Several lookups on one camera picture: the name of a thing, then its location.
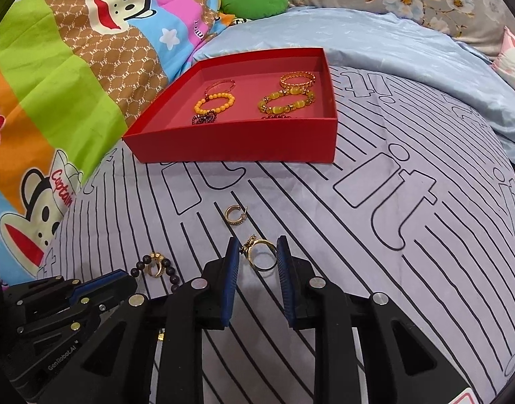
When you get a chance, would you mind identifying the gold flower ring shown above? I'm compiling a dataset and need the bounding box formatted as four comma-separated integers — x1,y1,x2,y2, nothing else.
144,252,166,278

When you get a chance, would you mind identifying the dark bead bracelet gold charm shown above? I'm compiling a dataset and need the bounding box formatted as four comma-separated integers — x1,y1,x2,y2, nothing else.
130,252,182,293

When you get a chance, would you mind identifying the gold ornate ring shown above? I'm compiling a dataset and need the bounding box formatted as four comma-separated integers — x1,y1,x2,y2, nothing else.
239,233,280,273

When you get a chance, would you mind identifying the small gold hoop earring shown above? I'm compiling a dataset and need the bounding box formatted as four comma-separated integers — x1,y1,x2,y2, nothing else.
224,204,248,226

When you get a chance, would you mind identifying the dark garnet bead strand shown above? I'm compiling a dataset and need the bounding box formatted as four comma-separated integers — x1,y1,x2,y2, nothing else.
191,110,218,125

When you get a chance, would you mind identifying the orange yellow bead bracelet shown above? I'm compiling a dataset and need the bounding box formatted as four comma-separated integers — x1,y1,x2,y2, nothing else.
192,91,236,115

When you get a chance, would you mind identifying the thin gold red bangle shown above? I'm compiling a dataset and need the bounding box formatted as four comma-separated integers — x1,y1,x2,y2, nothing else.
204,78,235,99

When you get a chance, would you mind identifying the yellow jade bead bracelet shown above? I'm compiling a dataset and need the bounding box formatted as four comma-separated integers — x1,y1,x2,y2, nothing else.
256,88,317,117

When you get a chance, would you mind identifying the gold chain bangle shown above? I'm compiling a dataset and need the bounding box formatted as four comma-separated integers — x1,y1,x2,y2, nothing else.
279,71,316,91

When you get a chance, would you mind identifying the red jewelry tray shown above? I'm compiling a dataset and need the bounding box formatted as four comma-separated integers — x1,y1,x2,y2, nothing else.
122,47,338,163

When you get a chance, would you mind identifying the grey striped bed sheet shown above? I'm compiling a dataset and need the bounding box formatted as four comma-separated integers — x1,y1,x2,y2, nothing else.
39,67,515,403

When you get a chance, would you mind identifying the colourful monkey cartoon quilt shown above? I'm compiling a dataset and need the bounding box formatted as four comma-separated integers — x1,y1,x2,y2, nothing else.
0,0,224,287

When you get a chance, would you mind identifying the light blue pillow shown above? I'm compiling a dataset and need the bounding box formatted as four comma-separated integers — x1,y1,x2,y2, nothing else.
190,8,515,164

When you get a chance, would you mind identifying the pink white cat cushion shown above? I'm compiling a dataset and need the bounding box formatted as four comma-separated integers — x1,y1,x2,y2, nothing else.
492,27,515,90

